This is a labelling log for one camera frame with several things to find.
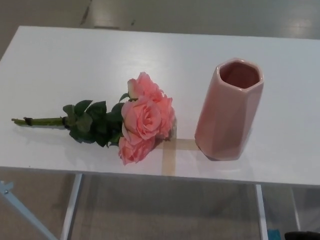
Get light blue metal stand bar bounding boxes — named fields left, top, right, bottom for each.
left=0, top=180, right=59, bottom=240

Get short beige tape strip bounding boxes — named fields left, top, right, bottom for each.
left=154, top=138, right=201, bottom=152

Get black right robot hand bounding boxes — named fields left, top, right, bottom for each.
left=284, top=231, right=320, bottom=240

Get long beige tape strip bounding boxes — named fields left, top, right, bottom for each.
left=160, top=117, right=179, bottom=176

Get pink faceted ceramic vase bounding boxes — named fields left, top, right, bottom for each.
left=194, top=57, right=265, bottom=161

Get white table leg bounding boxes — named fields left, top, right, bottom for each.
left=255, top=184, right=269, bottom=240
left=290, top=186, right=302, bottom=232
left=60, top=172, right=85, bottom=240

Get pink rose bouquet green stems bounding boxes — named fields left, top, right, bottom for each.
left=11, top=71, right=176, bottom=166

